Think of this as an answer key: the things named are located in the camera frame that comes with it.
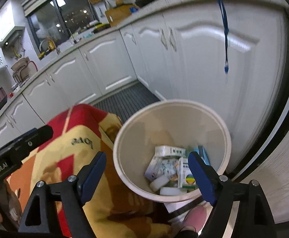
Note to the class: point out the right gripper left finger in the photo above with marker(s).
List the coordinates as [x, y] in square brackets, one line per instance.
[40, 218]

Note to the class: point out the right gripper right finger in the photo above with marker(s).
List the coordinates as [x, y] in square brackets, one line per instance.
[254, 217]

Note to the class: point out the cartoon milk carton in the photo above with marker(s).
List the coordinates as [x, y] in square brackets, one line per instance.
[186, 179]

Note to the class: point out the blue snack packet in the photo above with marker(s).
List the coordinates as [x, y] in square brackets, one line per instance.
[201, 151]

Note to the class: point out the white medicine tablet box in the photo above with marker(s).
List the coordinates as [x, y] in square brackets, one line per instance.
[160, 166]

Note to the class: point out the white sponge block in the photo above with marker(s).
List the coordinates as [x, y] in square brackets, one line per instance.
[172, 191]

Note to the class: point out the green white barcode box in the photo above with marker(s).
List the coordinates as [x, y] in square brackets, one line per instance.
[169, 151]

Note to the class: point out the beige round trash bin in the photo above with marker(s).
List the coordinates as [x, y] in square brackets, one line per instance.
[176, 123]

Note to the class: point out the chrome kitchen faucet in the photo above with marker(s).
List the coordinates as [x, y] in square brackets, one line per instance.
[48, 45]

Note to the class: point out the dark kitchen window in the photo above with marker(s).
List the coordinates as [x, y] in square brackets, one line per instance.
[60, 20]

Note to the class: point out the red yellow checkered blanket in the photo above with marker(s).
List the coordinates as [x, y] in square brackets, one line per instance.
[78, 134]

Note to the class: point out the dish rack with bowl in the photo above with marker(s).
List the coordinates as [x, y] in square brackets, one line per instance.
[23, 69]

